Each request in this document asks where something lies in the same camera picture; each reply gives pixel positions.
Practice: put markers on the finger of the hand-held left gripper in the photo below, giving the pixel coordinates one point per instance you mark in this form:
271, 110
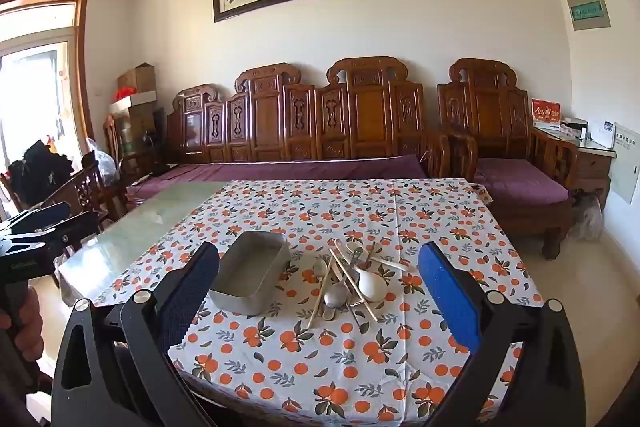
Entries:
70, 229
42, 217

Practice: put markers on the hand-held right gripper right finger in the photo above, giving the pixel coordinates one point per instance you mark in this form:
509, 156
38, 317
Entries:
445, 292

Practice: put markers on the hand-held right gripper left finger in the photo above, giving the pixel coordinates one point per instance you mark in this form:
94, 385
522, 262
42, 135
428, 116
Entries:
192, 287

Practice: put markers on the metal rectangular tray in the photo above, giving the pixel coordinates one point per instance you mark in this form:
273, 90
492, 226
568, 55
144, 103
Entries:
250, 287

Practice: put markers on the white plastic ladle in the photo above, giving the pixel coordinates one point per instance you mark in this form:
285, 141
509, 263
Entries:
372, 286

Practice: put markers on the person's left hand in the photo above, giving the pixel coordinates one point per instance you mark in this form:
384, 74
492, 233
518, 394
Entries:
31, 324

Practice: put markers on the dark wooden chair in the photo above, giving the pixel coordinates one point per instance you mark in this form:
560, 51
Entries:
82, 192

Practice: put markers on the black clothes pile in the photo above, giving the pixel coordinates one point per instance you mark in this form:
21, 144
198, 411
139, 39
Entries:
40, 172

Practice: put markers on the white plastic fork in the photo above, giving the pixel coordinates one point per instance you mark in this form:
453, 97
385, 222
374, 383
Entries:
392, 263

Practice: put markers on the clear plastic bag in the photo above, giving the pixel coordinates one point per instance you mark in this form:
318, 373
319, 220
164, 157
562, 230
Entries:
102, 162

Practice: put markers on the glass front cabinet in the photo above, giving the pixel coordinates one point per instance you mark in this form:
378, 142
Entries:
134, 132

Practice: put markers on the purple armchair cushion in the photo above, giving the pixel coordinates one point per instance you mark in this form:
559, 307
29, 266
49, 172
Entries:
520, 179

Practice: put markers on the orange print tablecloth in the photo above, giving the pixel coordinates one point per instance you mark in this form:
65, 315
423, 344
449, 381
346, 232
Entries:
310, 372

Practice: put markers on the white box with red flowers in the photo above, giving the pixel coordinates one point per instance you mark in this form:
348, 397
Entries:
137, 101

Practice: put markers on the purple sofa cushion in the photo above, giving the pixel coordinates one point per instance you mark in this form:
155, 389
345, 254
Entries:
300, 169

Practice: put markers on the grey fluffy bag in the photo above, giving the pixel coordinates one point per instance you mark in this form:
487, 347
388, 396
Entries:
589, 217

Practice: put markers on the wooden framed balcony door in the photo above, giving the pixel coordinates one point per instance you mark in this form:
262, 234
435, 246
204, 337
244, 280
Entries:
82, 57

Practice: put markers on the brown cardboard box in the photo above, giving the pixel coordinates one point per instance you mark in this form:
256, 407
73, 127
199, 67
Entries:
136, 78

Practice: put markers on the carved wooden armchair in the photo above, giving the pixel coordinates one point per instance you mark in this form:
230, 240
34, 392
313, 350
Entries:
487, 107

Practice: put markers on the wooden side table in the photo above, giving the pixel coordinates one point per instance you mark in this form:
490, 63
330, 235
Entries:
595, 167

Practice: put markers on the long carved wooden sofa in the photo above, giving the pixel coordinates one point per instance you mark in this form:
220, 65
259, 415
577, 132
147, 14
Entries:
367, 107

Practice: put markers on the red gift box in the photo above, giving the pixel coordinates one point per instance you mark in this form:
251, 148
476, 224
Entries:
546, 113

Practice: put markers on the white electrical panel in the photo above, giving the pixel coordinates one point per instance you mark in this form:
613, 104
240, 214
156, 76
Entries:
627, 164

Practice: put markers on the white box device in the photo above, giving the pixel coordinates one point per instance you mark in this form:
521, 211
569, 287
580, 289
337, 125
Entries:
601, 133

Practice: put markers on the green wall sign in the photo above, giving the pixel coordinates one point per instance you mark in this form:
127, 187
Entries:
589, 9

